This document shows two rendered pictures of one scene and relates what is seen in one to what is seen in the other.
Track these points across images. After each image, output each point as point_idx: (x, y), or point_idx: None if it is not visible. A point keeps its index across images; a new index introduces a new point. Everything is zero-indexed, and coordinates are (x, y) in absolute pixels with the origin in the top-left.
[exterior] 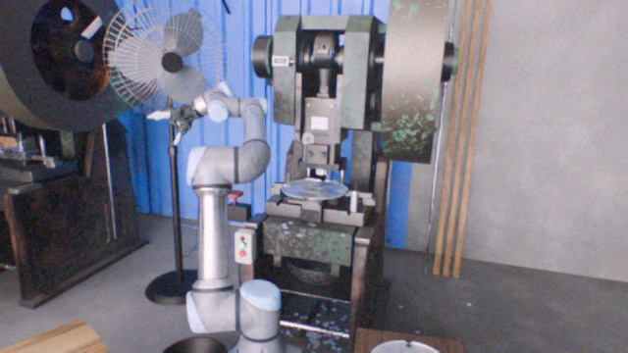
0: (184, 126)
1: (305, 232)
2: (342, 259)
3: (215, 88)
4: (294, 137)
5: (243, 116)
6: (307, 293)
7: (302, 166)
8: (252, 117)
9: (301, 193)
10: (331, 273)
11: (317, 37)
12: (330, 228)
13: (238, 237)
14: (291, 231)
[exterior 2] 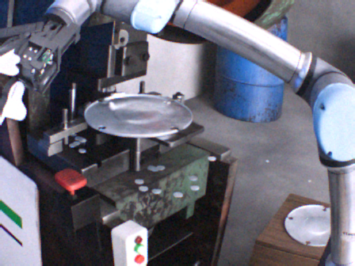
0: (53, 68)
1: (166, 184)
2: (200, 191)
3: None
4: (112, 41)
5: (204, 13)
6: (151, 256)
7: (104, 85)
8: (234, 14)
9: (150, 127)
10: (187, 215)
11: None
12: (183, 161)
13: (131, 242)
14: (150, 193)
